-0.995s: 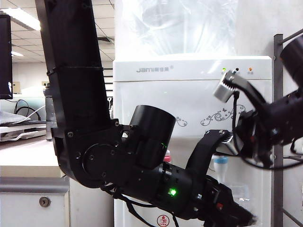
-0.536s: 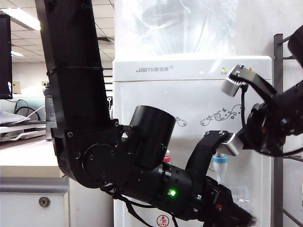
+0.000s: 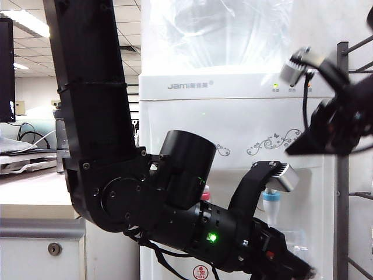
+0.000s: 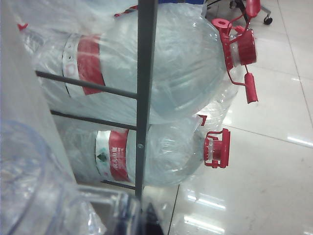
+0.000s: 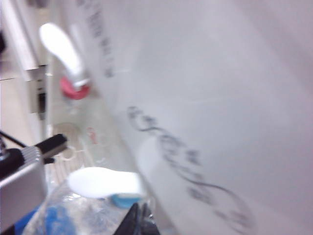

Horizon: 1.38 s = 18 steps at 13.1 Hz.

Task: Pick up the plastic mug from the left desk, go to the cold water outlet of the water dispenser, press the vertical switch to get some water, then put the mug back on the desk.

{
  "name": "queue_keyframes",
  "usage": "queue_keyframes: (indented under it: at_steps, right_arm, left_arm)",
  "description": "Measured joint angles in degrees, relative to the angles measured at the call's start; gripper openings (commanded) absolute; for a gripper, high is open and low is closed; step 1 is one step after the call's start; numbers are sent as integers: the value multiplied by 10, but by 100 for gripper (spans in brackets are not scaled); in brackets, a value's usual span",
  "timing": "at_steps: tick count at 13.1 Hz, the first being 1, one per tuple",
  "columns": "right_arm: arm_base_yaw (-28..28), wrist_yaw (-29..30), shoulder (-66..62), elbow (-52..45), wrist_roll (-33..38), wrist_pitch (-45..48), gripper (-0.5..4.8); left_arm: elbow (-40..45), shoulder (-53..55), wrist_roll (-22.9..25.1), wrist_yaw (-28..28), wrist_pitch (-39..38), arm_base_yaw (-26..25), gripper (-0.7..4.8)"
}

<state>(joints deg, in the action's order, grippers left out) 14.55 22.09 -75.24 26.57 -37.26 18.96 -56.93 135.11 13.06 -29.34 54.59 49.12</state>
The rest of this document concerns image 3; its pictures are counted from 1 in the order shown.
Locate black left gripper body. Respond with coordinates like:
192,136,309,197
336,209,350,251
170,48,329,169
241,218,292,280

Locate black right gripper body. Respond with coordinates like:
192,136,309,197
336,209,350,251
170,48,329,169
310,76,373,155

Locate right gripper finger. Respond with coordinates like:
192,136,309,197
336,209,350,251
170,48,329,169
284,127,336,156

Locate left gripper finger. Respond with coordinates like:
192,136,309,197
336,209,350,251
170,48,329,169
279,234,318,279

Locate clear plastic mug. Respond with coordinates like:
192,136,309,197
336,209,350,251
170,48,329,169
279,226,311,265

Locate blue cold water tap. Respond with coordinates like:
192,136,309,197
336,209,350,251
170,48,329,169
261,188,281,226

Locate white floor water dispenser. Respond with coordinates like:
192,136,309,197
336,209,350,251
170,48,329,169
138,68,336,280

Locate inverted bagged water jug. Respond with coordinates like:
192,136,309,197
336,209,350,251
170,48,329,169
148,0,294,71

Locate grey lidded water bottle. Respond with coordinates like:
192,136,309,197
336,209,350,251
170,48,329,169
54,101,72,175

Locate dark metal jug rack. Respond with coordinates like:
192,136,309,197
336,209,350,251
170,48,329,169
336,36,373,280

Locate round metal cabinet lock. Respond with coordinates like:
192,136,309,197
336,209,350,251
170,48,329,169
47,242,64,257

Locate white laptop stand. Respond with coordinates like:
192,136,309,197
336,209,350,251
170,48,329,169
0,153,58,176

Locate silver laptop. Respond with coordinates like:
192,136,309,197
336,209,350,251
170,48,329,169
0,136,40,155

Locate long ceiling light panel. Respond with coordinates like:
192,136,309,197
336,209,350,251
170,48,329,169
0,10,52,39

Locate black computer monitor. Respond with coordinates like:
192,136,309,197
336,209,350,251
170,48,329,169
0,17,16,123

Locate black right camera cable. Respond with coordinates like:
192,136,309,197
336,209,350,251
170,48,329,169
301,71,314,129

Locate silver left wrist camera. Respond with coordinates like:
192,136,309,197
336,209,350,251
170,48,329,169
267,163,301,193

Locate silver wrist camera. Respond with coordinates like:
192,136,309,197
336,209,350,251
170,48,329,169
267,163,301,193
279,48,317,88

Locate black left camera bracket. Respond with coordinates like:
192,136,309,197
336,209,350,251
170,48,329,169
228,160,289,218

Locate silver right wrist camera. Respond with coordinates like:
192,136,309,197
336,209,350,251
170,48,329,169
279,48,317,88

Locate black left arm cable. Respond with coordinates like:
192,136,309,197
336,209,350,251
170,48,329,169
125,227,222,280

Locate white desk cable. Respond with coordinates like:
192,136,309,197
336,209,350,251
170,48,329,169
30,129,58,146

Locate black desk cable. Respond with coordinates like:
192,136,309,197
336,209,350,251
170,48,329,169
17,122,50,149

